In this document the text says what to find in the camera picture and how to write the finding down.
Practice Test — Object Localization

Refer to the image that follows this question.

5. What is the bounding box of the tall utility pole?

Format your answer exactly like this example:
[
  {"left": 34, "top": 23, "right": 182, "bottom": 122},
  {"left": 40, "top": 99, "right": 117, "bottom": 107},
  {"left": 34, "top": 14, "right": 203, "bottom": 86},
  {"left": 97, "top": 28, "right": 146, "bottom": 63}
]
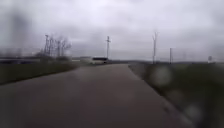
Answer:
[
  {"left": 151, "top": 31, "right": 159, "bottom": 65},
  {"left": 104, "top": 35, "right": 112, "bottom": 60}
]

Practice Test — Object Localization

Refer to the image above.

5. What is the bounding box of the grey-brown asphalt road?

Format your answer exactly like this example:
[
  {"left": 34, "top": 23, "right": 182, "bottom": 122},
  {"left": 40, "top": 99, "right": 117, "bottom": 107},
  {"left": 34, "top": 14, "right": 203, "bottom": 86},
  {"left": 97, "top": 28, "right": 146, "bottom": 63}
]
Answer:
[{"left": 0, "top": 63, "right": 198, "bottom": 128}]

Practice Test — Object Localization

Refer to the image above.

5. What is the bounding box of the short pole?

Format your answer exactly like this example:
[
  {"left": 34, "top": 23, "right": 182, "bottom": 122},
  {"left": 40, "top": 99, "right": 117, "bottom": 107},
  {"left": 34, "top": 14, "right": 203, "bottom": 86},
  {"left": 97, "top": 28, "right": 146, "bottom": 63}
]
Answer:
[{"left": 168, "top": 47, "right": 174, "bottom": 65}]

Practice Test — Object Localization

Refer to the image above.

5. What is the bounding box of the group of bare trees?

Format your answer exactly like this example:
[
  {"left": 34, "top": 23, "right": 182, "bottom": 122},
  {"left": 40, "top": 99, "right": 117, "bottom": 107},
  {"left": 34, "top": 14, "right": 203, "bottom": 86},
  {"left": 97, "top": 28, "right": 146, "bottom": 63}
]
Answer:
[{"left": 35, "top": 33, "right": 73, "bottom": 62}]

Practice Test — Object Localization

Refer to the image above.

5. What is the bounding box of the round road sign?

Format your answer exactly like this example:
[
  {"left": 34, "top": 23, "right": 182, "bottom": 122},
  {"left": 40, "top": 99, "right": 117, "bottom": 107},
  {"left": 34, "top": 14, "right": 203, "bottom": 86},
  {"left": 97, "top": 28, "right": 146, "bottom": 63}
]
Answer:
[{"left": 207, "top": 55, "right": 214, "bottom": 64}]

